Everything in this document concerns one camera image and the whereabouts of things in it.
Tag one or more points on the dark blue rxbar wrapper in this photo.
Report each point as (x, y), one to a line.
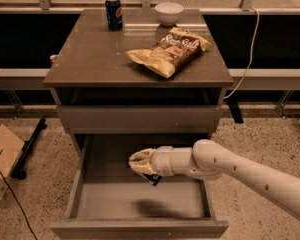
(153, 178)

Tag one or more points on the closed grey top drawer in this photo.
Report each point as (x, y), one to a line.
(139, 119)

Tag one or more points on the black floor stand bar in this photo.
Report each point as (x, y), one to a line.
(19, 172)

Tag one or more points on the small can behind cabinet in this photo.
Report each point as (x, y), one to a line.
(53, 58)

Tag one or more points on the grey drawer cabinet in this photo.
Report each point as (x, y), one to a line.
(92, 68)

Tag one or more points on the blue pepsi can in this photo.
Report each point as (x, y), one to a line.
(114, 14)

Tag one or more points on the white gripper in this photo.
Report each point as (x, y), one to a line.
(163, 161)

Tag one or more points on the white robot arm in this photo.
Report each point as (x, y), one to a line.
(208, 160)

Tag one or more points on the white ceramic bowl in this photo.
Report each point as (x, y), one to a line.
(169, 13)

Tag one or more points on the gold brown chip bag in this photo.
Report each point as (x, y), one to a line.
(174, 50)

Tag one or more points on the open grey middle drawer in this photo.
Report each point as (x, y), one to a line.
(109, 201)

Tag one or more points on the black table leg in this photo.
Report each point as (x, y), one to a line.
(235, 111)

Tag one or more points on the cardboard box left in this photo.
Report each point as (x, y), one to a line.
(10, 152)

